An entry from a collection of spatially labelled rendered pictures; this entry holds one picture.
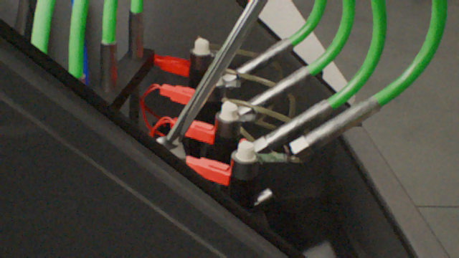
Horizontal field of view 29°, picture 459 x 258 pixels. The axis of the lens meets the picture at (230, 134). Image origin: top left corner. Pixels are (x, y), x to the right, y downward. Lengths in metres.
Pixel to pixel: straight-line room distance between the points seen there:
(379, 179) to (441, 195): 1.79
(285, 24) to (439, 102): 2.07
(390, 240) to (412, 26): 3.08
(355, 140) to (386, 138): 1.96
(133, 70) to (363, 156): 0.35
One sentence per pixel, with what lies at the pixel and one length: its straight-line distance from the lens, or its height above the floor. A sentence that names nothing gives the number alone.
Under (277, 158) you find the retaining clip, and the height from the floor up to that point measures 1.10.
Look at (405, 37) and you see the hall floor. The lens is 4.04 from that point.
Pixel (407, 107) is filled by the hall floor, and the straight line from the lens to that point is 3.44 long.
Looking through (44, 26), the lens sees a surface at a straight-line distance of 0.79.
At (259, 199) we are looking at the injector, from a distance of 0.91.
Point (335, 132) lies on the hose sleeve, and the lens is 0.89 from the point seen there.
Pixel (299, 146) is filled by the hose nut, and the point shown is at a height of 1.12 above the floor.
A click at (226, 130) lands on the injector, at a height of 1.10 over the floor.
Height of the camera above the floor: 1.57
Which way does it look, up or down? 30 degrees down
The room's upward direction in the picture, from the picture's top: 5 degrees clockwise
